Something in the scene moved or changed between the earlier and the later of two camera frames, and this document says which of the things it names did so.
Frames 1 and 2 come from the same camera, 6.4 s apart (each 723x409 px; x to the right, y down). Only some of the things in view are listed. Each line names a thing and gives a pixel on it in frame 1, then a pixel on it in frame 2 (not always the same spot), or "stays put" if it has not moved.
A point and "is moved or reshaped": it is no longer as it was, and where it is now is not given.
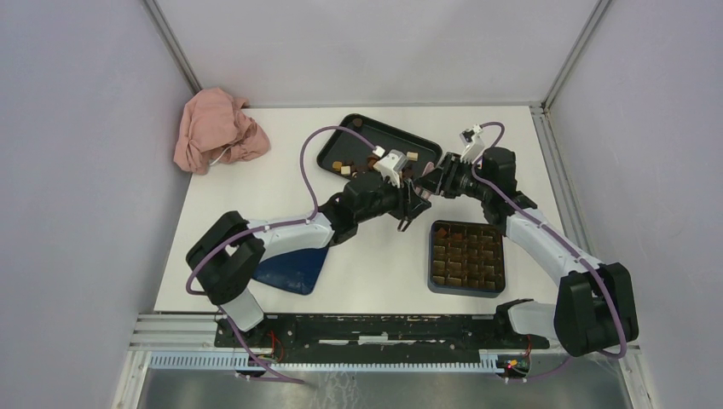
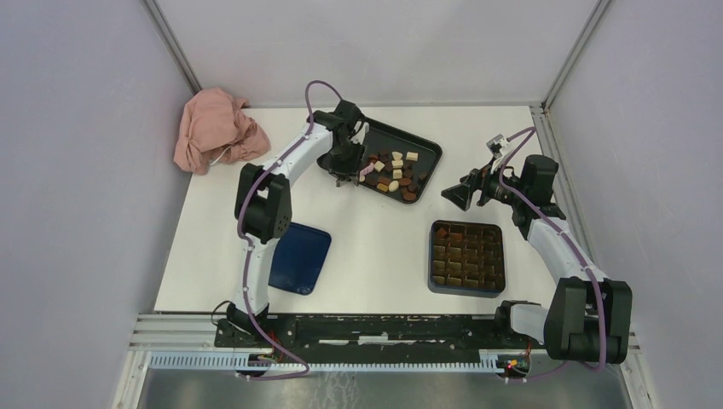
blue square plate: (296, 271) stays put
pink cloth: (214, 128) stays put
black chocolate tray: (359, 143) stays put
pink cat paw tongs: (425, 193) is moved or reshaped
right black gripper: (442, 180) to (460, 194)
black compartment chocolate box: (465, 258) stays put
